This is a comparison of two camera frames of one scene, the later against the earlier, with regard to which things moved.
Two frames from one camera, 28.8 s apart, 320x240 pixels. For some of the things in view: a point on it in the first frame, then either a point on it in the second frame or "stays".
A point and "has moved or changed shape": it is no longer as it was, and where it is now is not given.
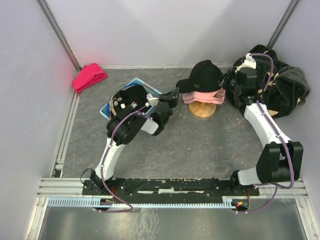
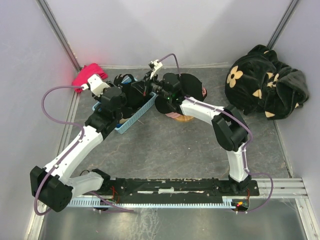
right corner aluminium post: [282, 24] stays
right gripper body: [229, 81] -> [153, 84]
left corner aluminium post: [55, 27] stays
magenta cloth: [90, 74] stays
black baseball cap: [205, 76] has moved or changed shape
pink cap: [215, 96] -> [174, 115]
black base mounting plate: [154, 189] stays
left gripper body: [171, 100] -> [120, 114]
